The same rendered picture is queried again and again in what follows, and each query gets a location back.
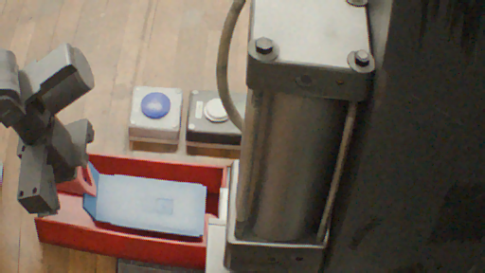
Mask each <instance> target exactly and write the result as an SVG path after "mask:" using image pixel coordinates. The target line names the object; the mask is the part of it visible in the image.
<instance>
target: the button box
mask: <svg viewBox="0 0 485 273"><path fill-rule="evenodd" d="M229 93H231V96H232V99H233V100H234V104H236V103H237V101H240V100H246V94H247V93H236V92H229ZM219 98H220V97H219V94H218V91H213V90H202V89H197V90H190V92H189V107H188V116H187V128H186V144H187V145H189V146H201V147H213V149H225V150H237V151H240V150H241V142H242V134H243V133H241V132H240V131H239V130H238V129H237V128H236V125H235V124H234V123H233V122H231V120H230V119H229V118H228V117H226V118H222V119H215V118H211V117H210V116H209V115H208V114H207V104H208V103H209V102H210V101H212V100H215V99H219Z"/></svg>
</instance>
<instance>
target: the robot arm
mask: <svg viewBox="0 0 485 273"><path fill-rule="evenodd" d="M94 86H95V79H94V76H93V72H92V70H91V66H90V65H89V63H88V61H87V60H86V57H85V56H84V54H83V53H82V51H81V50H80V49H79V48H78V47H75V48H74V47H73V46H72V45H71V44H69V43H63V44H61V45H59V46H58V47H57V48H55V49H54V50H52V51H51V52H50V53H48V54H47V55H46V56H45V57H43V58H42V59H41V60H40V61H39V62H38V61H37V60H36V59H35V60H34V61H32V62H31V63H29V64H28V65H26V66H25V67H23V69H19V65H18V63H17V62H16V56H15V54H14V52H13V51H11V50H8V49H6V48H3V47H1V48H0V122H1V123H3V125H4V126H5V127H6V128H7V129H8V128H9V127H10V126H11V127H12V128H13V130H14V131H15V133H16V134H17V135H19V141H18V146H17V153H16V154H17V155H18V157H19V158H20V159H22V161H21V165H20V172H19V180H18V182H19V184H18V192H17V199H16V200H18V202H19V203H20V204H21V205H22V206H23V207H24V208H25V209H26V211H27V212H28V213H29V214H33V213H35V214H38V217H44V216H50V215H56V214H59V213H58V210H60V209H61V204H60V199H59V195H58V191H57V190H60V191H71V192H74V193H76V194H80V195H83V193H84V192H85V193H88V194H89V195H90V196H93V197H96V196H97V195H96V190H97V187H96V184H95V182H94V179H93V176H92V174H91V171H90V167H89V163H88V162H89V154H88V153H87V152H86V149H87V144H90V143H92V142H93V141H94V136H95V130H94V129H93V128H92V127H93V125H92V123H91V122H90V121H89V120H88V118H82V119H79V120H77V121H73V122H70V123H68V124H65V125H63V124H62V123H61V121H60V120H59V119H58V118H57V117H56V114H58V113H59V112H60V111H62V110H63V109H64V108H65V107H66V106H68V105H69V104H71V103H72V102H74V101H75V100H77V99H79V98H80V97H82V96H83V95H84V94H86V93H88V92H89V91H90V90H92V89H94ZM84 177H85V178H86V180H87V181H88V183H89V184H87V183H86V182H85V181H84Z"/></svg>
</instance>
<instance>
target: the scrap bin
mask: <svg viewBox="0 0 485 273"><path fill-rule="evenodd" d="M86 152H87V153H88V154H89V163H90V164H91V165H92V166H93V167H94V168H95V170H96V171H97V172H98V173H99V174H105V175H113V176H115V174H122V175H125V176H132V177H143V178H153V179H156V180H164V181H174V182H186V183H197V184H198V185H203V187H207V194H206V205H205V216H204V223H205V227H204V236H199V238H194V237H185V236H183V235H172V234H162V233H160V232H151V231H144V230H141V229H130V228H127V227H115V226H111V224H110V223H101V222H98V221H93V219H92V217H91V216H90V215H89V214H88V213H87V212H86V211H85V210H84V209H83V208H82V207H81V205H82V195H80V194H76V193H74V192H71V191H60V190H57V191H58V195H59V199H60V204H61V209H60V210H58V213H59V214H56V215H50V216H44V217H38V215H37V217H33V219H34V223H35V226H36V229H37V235H38V240H39V242H41V243H46V244H50V245H54V246H62V247H66V248H72V249H75V250H81V251H84V252H91V253H94V254H100V255H103V256H111V257H113V258H122V259H124V260H134V261H136V262H143V263H149V264H163V265H165V266H176V267H184V268H187V269H198V270H206V261H207V256H206V250H207V230H208V222H207V219H208V218H209V217H210V218H212V219H218V218H217V217H218V205H219V196H220V188H225V186H226V171H227V166H226V165H217V164H205V163H193V162H183V161H171V160H163V159H160V158H149V157H139V156H128V155H108V154H104V153H99V152H89V151H86Z"/></svg>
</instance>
